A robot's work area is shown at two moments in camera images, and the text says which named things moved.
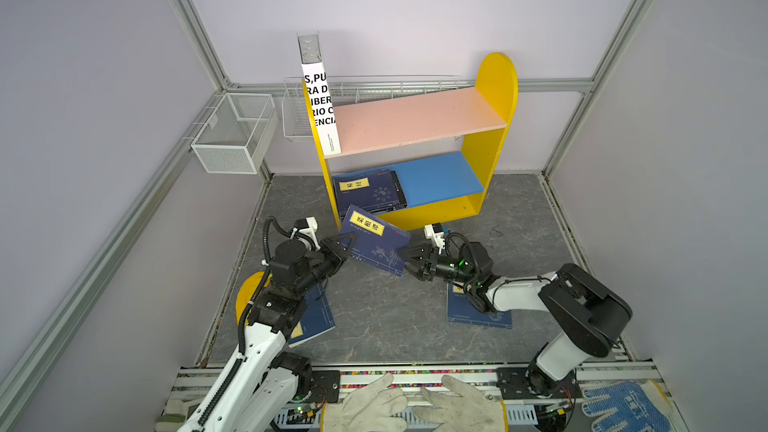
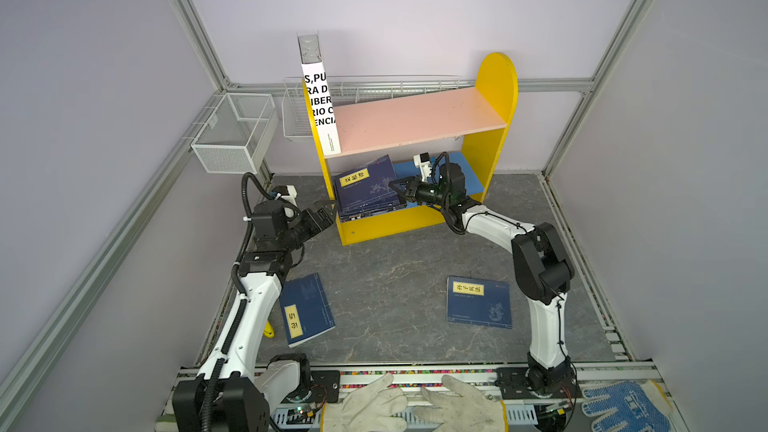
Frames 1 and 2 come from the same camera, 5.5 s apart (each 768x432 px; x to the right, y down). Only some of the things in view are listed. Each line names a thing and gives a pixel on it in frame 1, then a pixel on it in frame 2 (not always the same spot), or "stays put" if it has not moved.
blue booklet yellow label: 461,309 stays put
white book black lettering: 314,72 stays put
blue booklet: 378,241 -> 365,191
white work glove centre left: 368,409 stays put
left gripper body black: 321,263 -> 309,227
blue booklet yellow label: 314,320 stays put
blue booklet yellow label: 375,191 stays put
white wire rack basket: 297,121 stays put
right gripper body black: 441,268 -> 430,194
